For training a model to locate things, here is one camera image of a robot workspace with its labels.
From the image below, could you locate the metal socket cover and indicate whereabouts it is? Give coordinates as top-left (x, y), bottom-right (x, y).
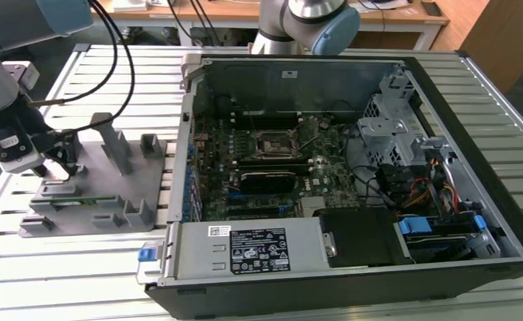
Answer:
top-left (291, 115), bottom-right (324, 148)

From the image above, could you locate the blue disk carrier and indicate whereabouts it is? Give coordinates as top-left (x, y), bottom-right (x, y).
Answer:
top-left (397, 215), bottom-right (487, 239)

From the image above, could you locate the silver metal drive cage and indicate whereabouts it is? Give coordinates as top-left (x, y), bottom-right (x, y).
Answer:
top-left (357, 75), bottom-right (452, 168)

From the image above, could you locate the green RAM stick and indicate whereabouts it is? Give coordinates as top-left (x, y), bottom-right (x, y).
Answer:
top-left (51, 196), bottom-right (120, 205)

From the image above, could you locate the green motherboard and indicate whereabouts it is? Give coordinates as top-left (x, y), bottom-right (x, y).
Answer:
top-left (189, 113), bottom-right (365, 223)

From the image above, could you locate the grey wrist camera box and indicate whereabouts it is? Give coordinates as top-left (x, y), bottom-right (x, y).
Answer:
top-left (1, 62), bottom-right (39, 91)

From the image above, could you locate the silver chipset heatsink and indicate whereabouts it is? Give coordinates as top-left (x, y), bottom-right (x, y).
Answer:
top-left (300, 196), bottom-right (325, 215)

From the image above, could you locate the white box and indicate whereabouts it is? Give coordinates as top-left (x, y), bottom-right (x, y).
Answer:
top-left (112, 0), bottom-right (149, 11)

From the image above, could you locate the black plastic shroud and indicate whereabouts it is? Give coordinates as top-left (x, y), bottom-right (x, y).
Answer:
top-left (316, 207), bottom-right (413, 269)

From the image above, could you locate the black graphics card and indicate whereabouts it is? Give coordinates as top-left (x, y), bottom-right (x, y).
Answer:
top-left (239, 171), bottom-right (297, 195)

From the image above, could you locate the black RAM slot bank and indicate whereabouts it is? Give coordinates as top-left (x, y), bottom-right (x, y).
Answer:
top-left (236, 157), bottom-right (313, 175)
top-left (229, 112), bottom-right (303, 130)

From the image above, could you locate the black open PC case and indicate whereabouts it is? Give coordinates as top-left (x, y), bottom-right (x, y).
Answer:
top-left (144, 51), bottom-right (523, 318)

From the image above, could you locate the grey parts rack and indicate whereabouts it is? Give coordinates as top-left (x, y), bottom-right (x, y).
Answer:
top-left (17, 112), bottom-right (168, 239)

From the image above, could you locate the CPU socket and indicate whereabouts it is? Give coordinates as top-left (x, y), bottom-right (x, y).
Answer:
top-left (252, 129), bottom-right (299, 158)

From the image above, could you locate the blue plastic case latch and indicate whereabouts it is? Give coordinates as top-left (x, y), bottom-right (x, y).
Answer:
top-left (139, 242), bottom-right (160, 262)

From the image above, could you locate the brown wooden cabinet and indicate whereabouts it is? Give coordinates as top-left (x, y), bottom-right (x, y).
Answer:
top-left (432, 0), bottom-right (523, 94)

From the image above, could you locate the silver power supply black label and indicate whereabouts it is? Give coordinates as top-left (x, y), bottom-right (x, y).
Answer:
top-left (171, 217), bottom-right (329, 280)

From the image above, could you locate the orange yellow wire bundle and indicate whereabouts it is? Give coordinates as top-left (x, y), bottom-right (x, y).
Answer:
top-left (397, 156), bottom-right (463, 215)

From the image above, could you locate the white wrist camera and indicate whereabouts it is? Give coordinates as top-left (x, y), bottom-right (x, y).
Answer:
top-left (0, 126), bottom-right (44, 173)

